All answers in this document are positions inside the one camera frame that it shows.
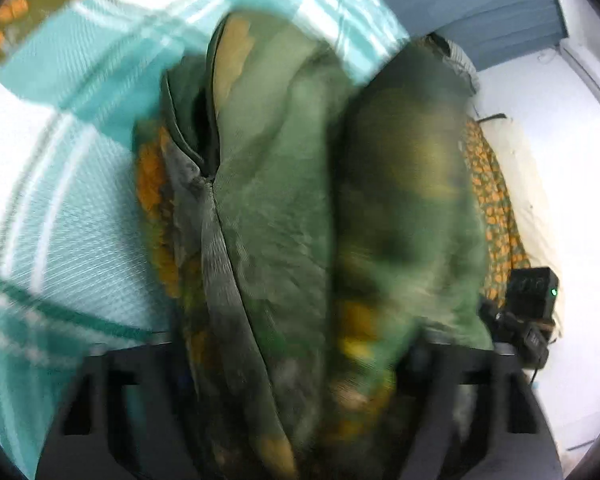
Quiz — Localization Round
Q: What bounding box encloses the green tree print hoodie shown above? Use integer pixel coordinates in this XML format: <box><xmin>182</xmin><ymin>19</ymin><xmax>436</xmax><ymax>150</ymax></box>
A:
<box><xmin>132</xmin><ymin>10</ymin><xmax>495</xmax><ymax>480</ymax></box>

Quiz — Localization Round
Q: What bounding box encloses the white air conditioner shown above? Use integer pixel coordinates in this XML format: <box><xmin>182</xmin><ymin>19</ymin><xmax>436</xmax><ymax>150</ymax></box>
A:
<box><xmin>558</xmin><ymin>40</ymin><xmax>600</xmax><ymax>107</ymax></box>

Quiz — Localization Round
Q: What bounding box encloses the wide blue curtain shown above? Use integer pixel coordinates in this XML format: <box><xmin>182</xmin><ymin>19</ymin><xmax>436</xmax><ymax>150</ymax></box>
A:
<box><xmin>352</xmin><ymin>0</ymin><xmax>570</xmax><ymax>73</ymax></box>

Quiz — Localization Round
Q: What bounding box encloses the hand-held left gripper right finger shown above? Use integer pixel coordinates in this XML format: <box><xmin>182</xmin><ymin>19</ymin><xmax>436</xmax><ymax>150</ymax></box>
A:
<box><xmin>395</xmin><ymin>342</ymin><xmax>565</xmax><ymax>480</ymax></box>

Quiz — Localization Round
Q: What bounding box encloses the teal checked blanket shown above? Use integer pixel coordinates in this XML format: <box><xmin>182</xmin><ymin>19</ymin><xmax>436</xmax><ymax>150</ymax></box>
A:
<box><xmin>0</xmin><ymin>0</ymin><xmax>411</xmax><ymax>476</ymax></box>

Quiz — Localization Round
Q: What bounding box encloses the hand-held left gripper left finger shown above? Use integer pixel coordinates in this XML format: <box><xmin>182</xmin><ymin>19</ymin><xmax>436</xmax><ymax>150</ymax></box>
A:
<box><xmin>35</xmin><ymin>342</ymin><xmax>201</xmax><ymax>480</ymax></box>

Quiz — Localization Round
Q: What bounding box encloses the cream cushion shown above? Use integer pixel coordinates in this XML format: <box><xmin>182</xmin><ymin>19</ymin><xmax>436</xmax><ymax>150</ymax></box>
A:
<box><xmin>472</xmin><ymin>115</ymin><xmax>564</xmax><ymax>343</ymax></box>

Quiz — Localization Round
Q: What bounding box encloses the orange floral bedsheet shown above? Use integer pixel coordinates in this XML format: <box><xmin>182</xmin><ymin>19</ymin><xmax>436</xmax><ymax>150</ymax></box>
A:
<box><xmin>0</xmin><ymin>0</ymin><xmax>530</xmax><ymax>306</ymax></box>

